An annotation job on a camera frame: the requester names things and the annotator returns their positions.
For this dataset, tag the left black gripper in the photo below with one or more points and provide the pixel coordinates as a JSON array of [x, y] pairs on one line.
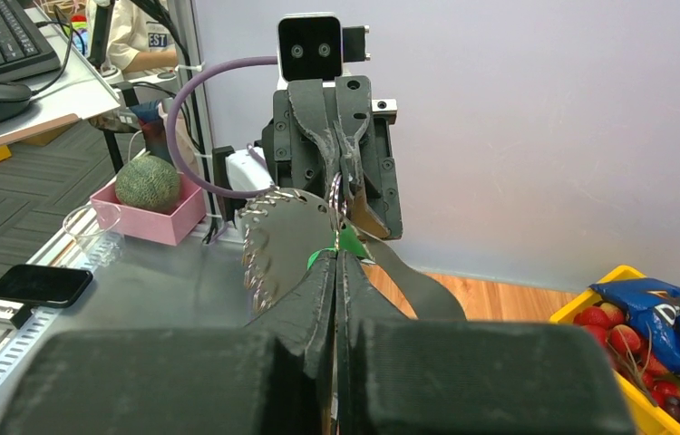
[[333, 139]]

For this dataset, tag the green netted melon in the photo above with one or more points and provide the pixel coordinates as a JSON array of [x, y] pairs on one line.
[[149, 183]]

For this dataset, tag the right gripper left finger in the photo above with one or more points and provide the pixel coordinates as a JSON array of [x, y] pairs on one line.
[[272, 376]]

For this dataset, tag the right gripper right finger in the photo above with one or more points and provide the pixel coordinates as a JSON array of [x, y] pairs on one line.
[[397, 375]]

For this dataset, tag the black smartphone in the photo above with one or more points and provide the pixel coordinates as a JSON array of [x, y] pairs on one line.
[[49, 286]]

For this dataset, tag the pink box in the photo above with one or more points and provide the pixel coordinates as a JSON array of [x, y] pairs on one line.
[[164, 228]]

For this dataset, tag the blue chip bag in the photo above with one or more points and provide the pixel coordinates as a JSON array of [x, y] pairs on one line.
[[653, 309]]

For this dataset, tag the clear plastic cup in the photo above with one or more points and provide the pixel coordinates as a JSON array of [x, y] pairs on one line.
[[93, 228]]

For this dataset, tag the white desk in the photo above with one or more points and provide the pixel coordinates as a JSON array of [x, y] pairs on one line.
[[74, 93]]

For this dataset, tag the large keyring with small rings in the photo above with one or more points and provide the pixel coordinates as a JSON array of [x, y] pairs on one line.
[[276, 226]]

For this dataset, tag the red cherries pile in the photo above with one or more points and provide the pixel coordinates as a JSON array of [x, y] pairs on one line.
[[628, 350]]

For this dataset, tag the person in white shirt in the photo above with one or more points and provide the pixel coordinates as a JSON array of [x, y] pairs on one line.
[[139, 45]]

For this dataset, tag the yellow plastic basket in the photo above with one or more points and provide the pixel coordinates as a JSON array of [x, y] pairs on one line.
[[649, 418]]

